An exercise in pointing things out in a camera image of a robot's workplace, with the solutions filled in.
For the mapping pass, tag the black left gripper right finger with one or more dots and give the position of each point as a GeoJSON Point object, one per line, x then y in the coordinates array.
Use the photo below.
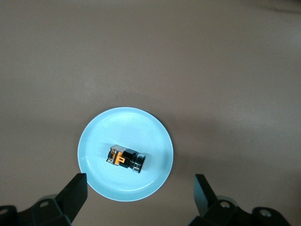
{"type": "Point", "coordinates": [205, 200]}

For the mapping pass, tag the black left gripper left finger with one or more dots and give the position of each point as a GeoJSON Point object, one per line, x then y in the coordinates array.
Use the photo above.
{"type": "Point", "coordinates": [70, 197]}

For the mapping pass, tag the orange black push-button switch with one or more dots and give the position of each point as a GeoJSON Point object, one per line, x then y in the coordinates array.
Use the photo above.
{"type": "Point", "coordinates": [125, 159]}

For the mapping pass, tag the light blue round plate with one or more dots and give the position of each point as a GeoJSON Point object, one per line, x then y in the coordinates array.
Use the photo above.
{"type": "Point", "coordinates": [127, 127]}

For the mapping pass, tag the brown table cover mat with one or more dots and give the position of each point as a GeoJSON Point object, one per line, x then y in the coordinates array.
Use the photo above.
{"type": "Point", "coordinates": [150, 58]}

